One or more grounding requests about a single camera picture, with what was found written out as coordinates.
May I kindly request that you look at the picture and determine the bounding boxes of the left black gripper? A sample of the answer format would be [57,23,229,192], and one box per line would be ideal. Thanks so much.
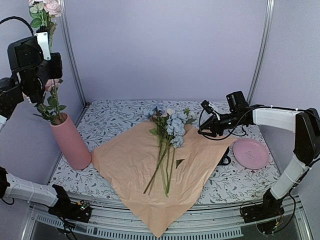
[20,51,63,96]

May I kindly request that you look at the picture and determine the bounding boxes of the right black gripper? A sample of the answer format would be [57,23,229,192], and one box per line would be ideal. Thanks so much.
[198,111,244,138]

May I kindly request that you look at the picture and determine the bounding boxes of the blue hydrangea flower bunch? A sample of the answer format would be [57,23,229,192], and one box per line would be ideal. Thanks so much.
[144,106,194,197]

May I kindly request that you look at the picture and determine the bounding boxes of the mauve and cream rose stem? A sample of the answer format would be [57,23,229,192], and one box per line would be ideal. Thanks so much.
[144,107,170,195]

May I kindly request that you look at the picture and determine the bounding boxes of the green paper bouquet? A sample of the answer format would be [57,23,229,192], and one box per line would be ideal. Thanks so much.
[92,121,235,237]

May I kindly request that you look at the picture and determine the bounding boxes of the pale pink rose stem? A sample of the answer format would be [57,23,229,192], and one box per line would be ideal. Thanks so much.
[33,103,55,124]

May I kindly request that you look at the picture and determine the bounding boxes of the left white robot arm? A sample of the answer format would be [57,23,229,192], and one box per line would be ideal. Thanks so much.
[0,27,75,217]

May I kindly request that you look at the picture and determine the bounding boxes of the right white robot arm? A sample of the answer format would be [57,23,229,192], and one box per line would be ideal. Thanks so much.
[198,91,320,218]

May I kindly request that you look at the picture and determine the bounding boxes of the pink cylindrical vase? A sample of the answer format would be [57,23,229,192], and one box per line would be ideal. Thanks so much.
[50,113,92,170]

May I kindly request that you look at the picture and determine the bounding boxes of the white flower leafy stems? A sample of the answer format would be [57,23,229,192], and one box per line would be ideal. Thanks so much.
[164,108,196,197]

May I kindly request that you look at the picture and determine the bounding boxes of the dark blue mug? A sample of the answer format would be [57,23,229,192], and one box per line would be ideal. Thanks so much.
[218,147,231,166]

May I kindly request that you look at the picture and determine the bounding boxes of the loose dark green leaf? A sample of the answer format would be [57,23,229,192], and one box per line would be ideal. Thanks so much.
[175,158,185,169]

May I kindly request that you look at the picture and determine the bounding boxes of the pink plate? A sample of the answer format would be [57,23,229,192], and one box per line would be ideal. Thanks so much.
[233,138,269,170]

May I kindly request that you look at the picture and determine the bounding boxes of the floral patterned table mat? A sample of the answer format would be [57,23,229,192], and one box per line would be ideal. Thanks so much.
[49,100,280,205]

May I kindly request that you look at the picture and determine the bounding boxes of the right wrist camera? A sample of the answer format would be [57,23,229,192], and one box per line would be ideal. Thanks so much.
[201,100,221,121]

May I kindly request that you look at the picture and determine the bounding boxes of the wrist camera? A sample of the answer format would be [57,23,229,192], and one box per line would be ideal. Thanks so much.
[201,100,221,121]
[34,32,51,61]

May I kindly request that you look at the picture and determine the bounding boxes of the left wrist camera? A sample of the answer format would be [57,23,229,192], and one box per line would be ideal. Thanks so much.
[34,32,51,61]

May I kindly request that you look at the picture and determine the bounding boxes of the left aluminium frame post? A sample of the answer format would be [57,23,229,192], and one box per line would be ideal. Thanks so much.
[58,0,87,107]

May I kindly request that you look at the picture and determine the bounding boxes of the aluminium frame post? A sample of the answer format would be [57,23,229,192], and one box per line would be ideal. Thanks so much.
[58,0,87,107]
[247,0,275,104]

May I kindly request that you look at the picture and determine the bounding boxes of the aluminium front rail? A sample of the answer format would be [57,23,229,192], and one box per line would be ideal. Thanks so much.
[21,195,316,240]

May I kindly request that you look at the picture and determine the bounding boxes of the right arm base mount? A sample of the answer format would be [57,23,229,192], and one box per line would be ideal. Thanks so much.
[239,201,285,235]

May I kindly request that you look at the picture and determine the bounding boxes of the right aluminium frame post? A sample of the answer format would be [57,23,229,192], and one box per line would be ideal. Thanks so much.
[247,0,275,104]

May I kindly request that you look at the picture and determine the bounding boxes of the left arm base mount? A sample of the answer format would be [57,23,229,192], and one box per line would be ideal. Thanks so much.
[48,196,92,223]

